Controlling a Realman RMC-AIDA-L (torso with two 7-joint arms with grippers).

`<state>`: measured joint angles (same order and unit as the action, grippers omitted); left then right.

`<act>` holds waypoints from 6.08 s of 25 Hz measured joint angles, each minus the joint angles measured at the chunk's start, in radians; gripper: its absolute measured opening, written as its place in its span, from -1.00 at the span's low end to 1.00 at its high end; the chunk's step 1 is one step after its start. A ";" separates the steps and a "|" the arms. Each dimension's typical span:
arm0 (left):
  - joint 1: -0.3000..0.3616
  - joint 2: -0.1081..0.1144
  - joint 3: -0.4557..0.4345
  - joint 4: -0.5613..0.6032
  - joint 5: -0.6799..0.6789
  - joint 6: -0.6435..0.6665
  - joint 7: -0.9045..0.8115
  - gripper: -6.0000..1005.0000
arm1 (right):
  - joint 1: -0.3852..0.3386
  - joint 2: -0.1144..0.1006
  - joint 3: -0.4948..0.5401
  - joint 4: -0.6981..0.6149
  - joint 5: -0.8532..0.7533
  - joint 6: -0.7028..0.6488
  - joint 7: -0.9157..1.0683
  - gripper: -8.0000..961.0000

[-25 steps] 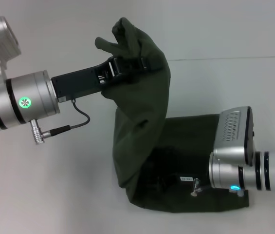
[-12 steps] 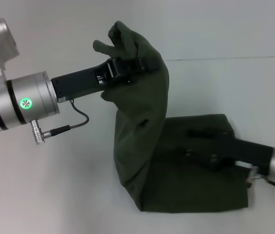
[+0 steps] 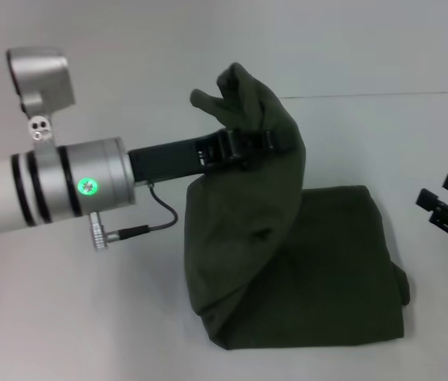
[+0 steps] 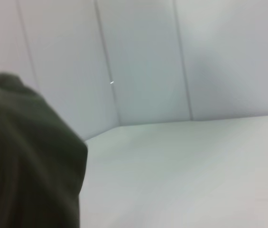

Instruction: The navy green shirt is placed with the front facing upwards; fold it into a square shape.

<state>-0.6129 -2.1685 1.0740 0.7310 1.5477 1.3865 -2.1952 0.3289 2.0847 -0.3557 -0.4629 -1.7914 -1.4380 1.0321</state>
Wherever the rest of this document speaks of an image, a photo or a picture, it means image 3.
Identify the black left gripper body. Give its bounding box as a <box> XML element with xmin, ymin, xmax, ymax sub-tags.
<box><xmin>127</xmin><ymin>129</ymin><xmax>229</xmax><ymax>187</ymax></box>

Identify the dark green FREE t-shirt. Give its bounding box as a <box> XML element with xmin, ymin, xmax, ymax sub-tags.
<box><xmin>182</xmin><ymin>62</ymin><xmax>412</xmax><ymax>341</ymax></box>

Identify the left gripper cable with plug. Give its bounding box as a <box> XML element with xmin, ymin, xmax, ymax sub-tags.
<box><xmin>90</xmin><ymin>179</ymin><xmax>179</xmax><ymax>252</ymax></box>

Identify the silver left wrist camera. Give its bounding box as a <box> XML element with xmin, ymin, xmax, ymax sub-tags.
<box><xmin>6</xmin><ymin>47</ymin><xmax>78</xmax><ymax>144</ymax></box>

